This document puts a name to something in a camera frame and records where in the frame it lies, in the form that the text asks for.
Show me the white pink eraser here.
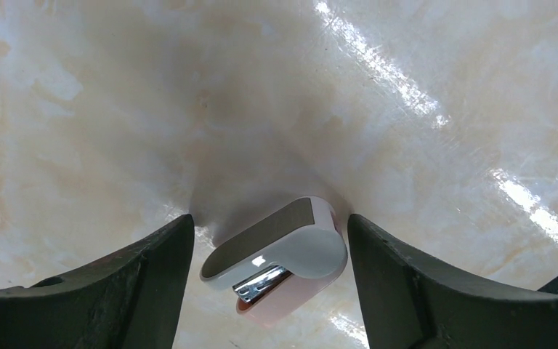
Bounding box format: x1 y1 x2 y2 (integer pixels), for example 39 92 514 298
200 196 348 327

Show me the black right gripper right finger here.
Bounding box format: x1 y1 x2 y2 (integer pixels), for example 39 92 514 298
347 214 558 348

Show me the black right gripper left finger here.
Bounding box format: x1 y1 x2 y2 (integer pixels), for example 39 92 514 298
0 214 195 348

